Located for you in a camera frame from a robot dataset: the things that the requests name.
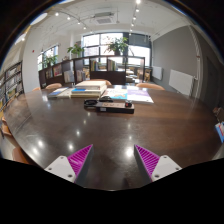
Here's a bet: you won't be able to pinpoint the round white ceiling lamps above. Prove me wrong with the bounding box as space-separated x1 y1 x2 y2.
14 11 48 44

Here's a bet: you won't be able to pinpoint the large potted plant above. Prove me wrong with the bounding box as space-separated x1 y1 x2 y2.
105 35 129 57

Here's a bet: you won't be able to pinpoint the brown wooden chair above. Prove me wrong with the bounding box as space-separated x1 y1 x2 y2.
212 106 224 123

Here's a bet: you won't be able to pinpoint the small white radiator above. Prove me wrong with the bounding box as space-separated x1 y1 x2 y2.
151 65 164 81

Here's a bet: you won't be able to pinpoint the purple white book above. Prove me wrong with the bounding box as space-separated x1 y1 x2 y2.
126 87 155 104

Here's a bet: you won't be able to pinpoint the white wall pipe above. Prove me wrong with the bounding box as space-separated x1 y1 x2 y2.
191 26 203 98

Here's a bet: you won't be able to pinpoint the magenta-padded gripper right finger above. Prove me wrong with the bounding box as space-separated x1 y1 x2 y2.
133 144 183 186

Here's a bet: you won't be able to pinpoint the light blue yellow book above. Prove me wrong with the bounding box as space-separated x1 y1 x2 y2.
104 88 129 101

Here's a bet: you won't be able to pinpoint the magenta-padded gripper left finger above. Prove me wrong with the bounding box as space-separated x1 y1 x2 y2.
44 143 95 188

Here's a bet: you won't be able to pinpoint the black coiled cable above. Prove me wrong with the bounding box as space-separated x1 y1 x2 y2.
83 95 114 109

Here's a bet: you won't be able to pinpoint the blue-covered book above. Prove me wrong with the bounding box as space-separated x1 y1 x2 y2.
70 87 108 99

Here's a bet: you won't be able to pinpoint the ceiling air conditioner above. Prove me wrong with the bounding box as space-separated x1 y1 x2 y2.
93 12 116 26

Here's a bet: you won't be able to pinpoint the side window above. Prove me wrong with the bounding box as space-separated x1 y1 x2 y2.
36 44 60 72

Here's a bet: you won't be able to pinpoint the large white radiator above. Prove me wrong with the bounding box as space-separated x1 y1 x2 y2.
168 68 195 98

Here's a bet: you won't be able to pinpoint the medium potted plant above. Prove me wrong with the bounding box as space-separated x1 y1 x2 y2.
67 43 85 59

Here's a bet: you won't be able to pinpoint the small potted plant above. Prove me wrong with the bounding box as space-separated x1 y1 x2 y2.
42 54 59 69

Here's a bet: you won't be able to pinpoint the ceiling spot lights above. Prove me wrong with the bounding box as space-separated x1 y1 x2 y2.
54 0 142 33

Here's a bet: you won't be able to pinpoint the tall wall bookshelf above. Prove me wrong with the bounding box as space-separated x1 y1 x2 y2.
0 60 25 111

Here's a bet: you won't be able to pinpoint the blue red booklet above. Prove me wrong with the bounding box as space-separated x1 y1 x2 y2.
214 121 224 144

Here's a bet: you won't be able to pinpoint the dark brown shelf unit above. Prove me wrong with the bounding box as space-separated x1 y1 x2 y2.
37 55 147 89

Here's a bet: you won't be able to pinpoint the blue white thin book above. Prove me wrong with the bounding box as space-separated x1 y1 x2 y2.
47 87 69 99

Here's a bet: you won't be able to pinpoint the grey door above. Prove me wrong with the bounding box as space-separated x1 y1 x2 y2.
204 56 223 111

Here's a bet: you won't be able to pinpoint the large black-framed window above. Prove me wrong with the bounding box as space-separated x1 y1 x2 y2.
81 32 152 68

